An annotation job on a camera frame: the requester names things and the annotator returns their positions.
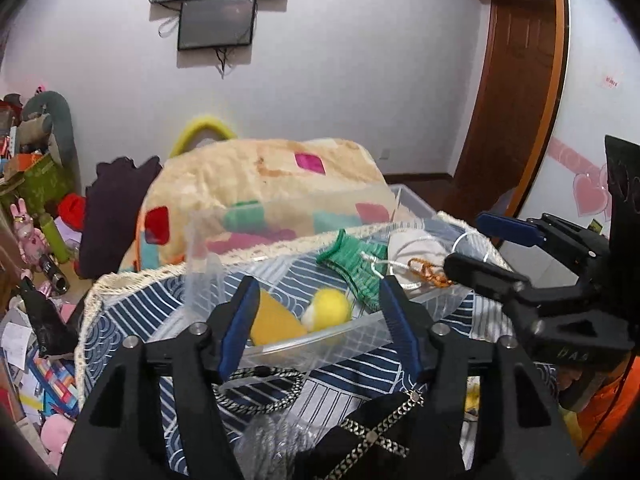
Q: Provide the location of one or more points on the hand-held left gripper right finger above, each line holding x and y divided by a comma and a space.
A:
400, 327

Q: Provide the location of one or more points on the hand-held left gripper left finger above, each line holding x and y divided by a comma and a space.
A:
239, 327

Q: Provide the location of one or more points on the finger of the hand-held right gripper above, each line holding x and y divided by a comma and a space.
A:
475, 272
505, 230

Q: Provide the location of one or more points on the orange carabiner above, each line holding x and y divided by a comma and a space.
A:
425, 269

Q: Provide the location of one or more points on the clear plastic storage bin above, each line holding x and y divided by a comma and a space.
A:
350, 342

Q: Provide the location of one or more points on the pink heart sticker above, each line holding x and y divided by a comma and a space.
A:
590, 195

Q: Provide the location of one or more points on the yellow and white plush ball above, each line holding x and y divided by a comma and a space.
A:
334, 307

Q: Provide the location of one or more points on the green knit sock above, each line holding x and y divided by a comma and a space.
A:
350, 265

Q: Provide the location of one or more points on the blue wave-patterned fringed cloth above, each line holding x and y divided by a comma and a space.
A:
125, 320

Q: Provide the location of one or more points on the brown wooden door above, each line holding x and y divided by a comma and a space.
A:
520, 85

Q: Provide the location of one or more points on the cream patchwork blanket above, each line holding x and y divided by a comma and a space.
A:
250, 175

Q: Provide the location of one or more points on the dark purple garment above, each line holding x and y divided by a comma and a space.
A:
110, 220

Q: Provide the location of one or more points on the person's orange clothing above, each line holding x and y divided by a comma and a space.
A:
607, 420

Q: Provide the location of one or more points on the black plastic bag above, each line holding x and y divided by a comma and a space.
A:
47, 325

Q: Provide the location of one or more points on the black flashlight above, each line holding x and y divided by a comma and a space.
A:
54, 275

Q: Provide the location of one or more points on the green bottle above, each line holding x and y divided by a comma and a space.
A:
55, 240

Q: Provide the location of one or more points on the red cloth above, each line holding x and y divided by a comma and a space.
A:
72, 210

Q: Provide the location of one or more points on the white panel with pink decorations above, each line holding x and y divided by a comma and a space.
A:
595, 35

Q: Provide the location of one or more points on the pink plush toy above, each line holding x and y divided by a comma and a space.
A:
56, 435

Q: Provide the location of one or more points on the pile of papers and boxes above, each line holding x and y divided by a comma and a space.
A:
30, 375

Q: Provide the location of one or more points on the pink bunny toy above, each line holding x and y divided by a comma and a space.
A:
29, 240

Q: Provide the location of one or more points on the green cardboard box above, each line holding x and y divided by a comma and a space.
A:
47, 182

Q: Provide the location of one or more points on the grey plush toy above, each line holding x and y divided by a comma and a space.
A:
60, 120

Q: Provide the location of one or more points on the wall outlet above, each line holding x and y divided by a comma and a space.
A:
385, 154

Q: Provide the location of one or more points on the small black wall screen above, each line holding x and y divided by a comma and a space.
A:
217, 22

